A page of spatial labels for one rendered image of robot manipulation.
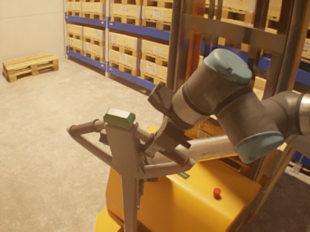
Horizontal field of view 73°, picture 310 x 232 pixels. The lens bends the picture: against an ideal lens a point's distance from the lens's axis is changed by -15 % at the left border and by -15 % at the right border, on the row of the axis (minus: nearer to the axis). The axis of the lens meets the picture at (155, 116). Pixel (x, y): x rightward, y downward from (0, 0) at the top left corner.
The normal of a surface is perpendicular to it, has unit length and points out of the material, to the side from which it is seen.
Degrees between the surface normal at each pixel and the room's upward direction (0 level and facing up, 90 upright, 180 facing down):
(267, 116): 32
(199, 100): 97
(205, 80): 87
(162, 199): 74
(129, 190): 90
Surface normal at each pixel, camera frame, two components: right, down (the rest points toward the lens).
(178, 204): -0.63, -0.04
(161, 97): 0.44, -0.52
